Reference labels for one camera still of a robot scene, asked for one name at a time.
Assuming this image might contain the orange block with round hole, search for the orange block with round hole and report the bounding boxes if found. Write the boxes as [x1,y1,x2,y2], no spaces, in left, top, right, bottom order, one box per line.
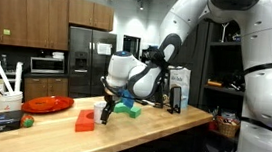
[73,106,98,135]

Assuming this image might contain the dark bottle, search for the dark bottle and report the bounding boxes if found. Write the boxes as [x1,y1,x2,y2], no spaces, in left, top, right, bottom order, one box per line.
[0,53,9,72]

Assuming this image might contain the red plate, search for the red plate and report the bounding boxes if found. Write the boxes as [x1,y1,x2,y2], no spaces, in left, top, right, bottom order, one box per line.
[20,91,76,118]

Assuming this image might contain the stainless microwave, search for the stainless microwave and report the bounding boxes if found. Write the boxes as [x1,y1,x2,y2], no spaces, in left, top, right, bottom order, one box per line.
[28,55,67,77]

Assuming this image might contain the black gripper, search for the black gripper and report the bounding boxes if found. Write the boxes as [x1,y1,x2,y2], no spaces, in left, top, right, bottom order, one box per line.
[99,88,123,128]

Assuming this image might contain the white paper on refrigerator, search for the white paper on refrigerator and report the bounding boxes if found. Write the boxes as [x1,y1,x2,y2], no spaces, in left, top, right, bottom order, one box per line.
[95,42,114,57]

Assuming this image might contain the white pot on microwave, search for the white pot on microwave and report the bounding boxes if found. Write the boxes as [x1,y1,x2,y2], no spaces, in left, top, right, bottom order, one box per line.
[50,50,66,61]

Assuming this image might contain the red and green toy strawberry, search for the red and green toy strawberry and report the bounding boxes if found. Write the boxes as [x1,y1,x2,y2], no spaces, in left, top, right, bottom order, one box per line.
[20,113,36,129]

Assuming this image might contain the green foam block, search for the green foam block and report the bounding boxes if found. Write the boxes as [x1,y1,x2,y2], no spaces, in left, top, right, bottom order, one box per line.
[112,100,143,121]

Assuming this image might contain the dark shelf unit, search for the dark shelf unit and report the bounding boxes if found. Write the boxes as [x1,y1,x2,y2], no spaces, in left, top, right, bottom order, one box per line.
[182,15,272,152]

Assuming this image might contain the white flat stick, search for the white flat stick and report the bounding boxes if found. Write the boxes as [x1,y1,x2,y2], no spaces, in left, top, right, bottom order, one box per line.
[12,60,25,94]

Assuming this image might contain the wicker basket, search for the wicker basket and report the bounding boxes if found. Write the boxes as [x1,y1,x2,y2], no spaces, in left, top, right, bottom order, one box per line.
[213,115,242,140]

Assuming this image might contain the short wooden wall cabinets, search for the short wooden wall cabinets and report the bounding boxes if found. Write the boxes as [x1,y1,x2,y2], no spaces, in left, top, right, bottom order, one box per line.
[65,0,117,33]

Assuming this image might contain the blue block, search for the blue block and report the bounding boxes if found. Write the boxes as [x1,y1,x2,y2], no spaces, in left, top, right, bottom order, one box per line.
[117,87,138,109]

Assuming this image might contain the orange tool on shelf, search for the orange tool on shelf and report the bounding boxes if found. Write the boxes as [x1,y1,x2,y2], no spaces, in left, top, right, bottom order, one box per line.
[206,78,224,88]

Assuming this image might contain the wooden base cabinet beside refrigerator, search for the wooden base cabinet beside refrigerator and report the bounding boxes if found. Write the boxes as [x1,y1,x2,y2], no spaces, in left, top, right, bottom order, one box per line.
[21,72,71,106]

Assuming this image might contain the stainless steel refrigerator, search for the stainless steel refrigerator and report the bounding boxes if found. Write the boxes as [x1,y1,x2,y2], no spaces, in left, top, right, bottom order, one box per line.
[62,25,119,103]

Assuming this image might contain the green cabinet sticker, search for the green cabinet sticker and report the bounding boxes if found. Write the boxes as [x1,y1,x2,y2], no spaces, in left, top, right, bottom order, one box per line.
[1,28,12,37]

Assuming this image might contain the tall wooden wall cabinets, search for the tall wooden wall cabinets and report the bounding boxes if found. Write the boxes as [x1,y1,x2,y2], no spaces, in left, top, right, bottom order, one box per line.
[0,0,74,52]

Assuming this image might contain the white plastic bucket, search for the white plastic bucket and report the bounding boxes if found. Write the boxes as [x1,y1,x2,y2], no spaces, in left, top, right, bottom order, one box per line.
[0,89,25,115]

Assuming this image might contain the clear plastic bag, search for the clear plastic bag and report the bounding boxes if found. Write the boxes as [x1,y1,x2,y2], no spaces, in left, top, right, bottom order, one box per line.
[165,65,193,111]

